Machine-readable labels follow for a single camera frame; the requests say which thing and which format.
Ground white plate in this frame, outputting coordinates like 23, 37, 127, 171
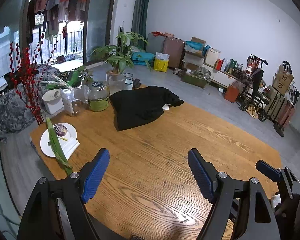
40, 123, 78, 158

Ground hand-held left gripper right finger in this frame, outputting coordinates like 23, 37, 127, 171
187, 148, 281, 240

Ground black folding cart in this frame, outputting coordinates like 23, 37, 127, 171
238, 54, 271, 122

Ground potted green plant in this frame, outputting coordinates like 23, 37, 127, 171
90, 31, 153, 75

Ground brown paper bags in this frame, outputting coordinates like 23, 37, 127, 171
272, 61, 295, 95

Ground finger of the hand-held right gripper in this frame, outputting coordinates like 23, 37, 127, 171
255, 160, 282, 182

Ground yellow shopping bag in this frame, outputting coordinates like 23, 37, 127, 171
153, 52, 170, 72

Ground halved purple onion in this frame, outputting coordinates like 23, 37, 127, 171
54, 123, 69, 137

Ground green leek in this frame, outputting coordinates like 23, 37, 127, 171
45, 117, 73, 176

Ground row of hanging clothes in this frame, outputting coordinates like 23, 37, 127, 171
0, 0, 90, 45

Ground white enamel mug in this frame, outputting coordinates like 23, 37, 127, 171
122, 73, 134, 90

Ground cardboard box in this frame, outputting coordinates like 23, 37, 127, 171
190, 37, 206, 52

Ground stack of teal boxes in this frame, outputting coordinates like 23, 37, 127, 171
131, 52, 155, 66

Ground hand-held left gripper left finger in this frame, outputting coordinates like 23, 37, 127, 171
17, 148, 110, 240

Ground beige storage crates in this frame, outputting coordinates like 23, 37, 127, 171
263, 85, 296, 130

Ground green curtain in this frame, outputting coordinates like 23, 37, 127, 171
131, 0, 153, 39

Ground glass jar with green label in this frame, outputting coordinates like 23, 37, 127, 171
87, 80, 110, 112

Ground white paper bag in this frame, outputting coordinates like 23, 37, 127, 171
205, 47, 221, 67

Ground grey patterned cushion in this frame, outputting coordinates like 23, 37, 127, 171
0, 64, 60, 135

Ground orange paper bag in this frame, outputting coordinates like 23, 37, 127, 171
224, 81, 241, 103

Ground green basket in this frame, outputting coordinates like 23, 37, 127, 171
181, 67, 211, 88

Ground green vegetable bundle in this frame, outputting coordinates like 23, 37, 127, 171
41, 71, 87, 90

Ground red berry branches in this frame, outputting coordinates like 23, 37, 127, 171
9, 31, 59, 125

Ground white low cabinet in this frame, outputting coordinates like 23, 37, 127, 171
202, 62, 250, 92

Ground grey suitcase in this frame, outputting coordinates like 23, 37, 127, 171
146, 32, 166, 54

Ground black sweater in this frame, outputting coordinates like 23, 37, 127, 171
109, 85, 185, 132

